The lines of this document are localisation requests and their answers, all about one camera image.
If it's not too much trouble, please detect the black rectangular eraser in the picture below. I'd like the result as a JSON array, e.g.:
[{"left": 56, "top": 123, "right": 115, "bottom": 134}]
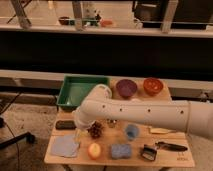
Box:
[{"left": 56, "top": 120, "right": 76, "bottom": 130}]

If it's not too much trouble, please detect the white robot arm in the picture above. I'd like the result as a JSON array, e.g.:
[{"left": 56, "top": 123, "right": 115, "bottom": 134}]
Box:
[{"left": 74, "top": 84, "right": 213, "bottom": 141}]

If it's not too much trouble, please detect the purple bowl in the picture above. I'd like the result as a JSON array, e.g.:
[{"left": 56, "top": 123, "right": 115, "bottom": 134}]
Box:
[{"left": 116, "top": 79, "right": 137, "bottom": 98}]

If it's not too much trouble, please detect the red-orange bowl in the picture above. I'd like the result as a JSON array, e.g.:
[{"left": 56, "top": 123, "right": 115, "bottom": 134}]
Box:
[{"left": 143, "top": 77, "right": 164, "bottom": 96}]

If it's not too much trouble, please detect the bunch of dark grapes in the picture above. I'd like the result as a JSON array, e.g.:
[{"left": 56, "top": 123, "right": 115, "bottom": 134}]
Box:
[{"left": 88, "top": 122, "right": 104, "bottom": 139}]

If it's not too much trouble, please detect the grey-blue cloth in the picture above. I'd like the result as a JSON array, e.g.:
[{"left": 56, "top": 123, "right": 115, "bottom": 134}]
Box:
[{"left": 50, "top": 134, "right": 79, "bottom": 158}]

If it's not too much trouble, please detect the yellow orange fruit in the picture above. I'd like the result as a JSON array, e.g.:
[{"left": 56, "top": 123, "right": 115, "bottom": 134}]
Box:
[{"left": 88, "top": 143, "right": 101, "bottom": 160}]

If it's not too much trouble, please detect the blue sponge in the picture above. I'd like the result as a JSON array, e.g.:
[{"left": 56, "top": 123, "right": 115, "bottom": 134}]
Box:
[{"left": 111, "top": 144, "right": 132, "bottom": 159}]

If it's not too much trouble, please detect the green plastic tray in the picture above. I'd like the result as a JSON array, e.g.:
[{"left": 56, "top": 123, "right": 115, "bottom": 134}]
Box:
[{"left": 57, "top": 76, "right": 109, "bottom": 110}]

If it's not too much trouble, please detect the blue plastic cup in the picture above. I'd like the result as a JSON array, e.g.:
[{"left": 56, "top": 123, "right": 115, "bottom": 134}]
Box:
[{"left": 125, "top": 124, "right": 139, "bottom": 141}]

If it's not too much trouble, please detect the black chair base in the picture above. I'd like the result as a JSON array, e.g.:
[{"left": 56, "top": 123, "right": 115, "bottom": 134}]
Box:
[{"left": 0, "top": 117, "right": 36, "bottom": 150}]

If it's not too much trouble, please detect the black handled peeler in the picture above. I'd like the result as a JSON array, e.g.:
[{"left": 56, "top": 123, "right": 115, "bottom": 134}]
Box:
[{"left": 155, "top": 141, "right": 188, "bottom": 152}]

